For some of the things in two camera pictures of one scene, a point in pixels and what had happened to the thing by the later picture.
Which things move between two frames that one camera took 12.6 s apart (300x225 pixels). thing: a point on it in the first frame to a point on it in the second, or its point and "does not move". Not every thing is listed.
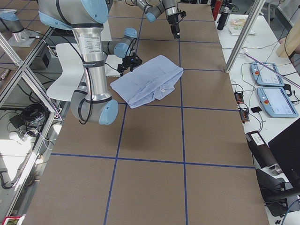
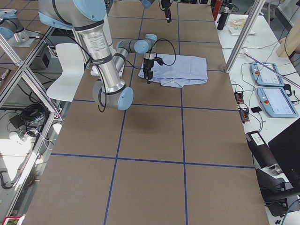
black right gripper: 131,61 to 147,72
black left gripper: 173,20 to 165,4
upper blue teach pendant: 263,75 does not move
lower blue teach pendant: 276,102 does not move
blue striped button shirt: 156,79 to 179,71
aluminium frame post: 244,35 does not move
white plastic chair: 72,66 does not move
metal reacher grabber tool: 270,68 does not move
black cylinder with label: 262,153 does not move
